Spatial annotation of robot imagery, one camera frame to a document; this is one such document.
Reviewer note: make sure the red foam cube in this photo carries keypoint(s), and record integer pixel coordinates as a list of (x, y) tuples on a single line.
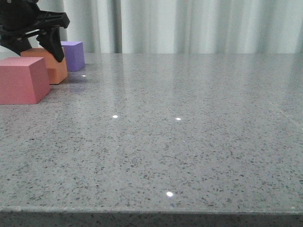
[(23, 80)]

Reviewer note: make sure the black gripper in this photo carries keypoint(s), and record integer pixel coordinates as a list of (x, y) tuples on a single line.
[(21, 19)]

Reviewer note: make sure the orange foam cube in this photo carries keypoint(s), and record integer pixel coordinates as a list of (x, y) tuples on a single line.
[(57, 71)]

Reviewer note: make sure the purple foam cube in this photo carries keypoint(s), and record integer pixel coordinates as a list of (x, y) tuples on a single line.
[(74, 55)]

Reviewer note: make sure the pale green curtain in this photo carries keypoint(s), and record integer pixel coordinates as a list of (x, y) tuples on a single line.
[(183, 26)]

